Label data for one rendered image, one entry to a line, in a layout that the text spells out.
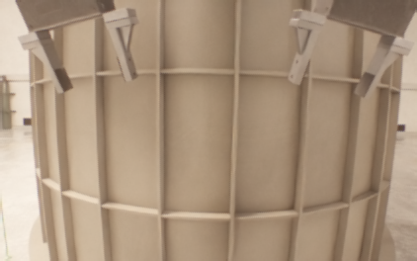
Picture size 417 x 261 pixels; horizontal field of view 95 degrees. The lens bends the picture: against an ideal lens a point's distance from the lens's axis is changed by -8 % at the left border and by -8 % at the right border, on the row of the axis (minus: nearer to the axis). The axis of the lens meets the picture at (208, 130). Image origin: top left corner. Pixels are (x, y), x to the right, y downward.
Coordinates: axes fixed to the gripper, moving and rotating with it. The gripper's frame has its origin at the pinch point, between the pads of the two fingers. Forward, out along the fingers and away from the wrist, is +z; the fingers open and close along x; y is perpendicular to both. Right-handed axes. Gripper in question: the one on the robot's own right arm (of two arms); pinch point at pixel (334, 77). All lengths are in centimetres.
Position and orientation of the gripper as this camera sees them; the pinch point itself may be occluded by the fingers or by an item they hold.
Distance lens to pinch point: 40.4
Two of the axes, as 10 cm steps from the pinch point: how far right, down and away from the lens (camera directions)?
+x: 9.8, 1.4, 1.2
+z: -1.8, 8.6, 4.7
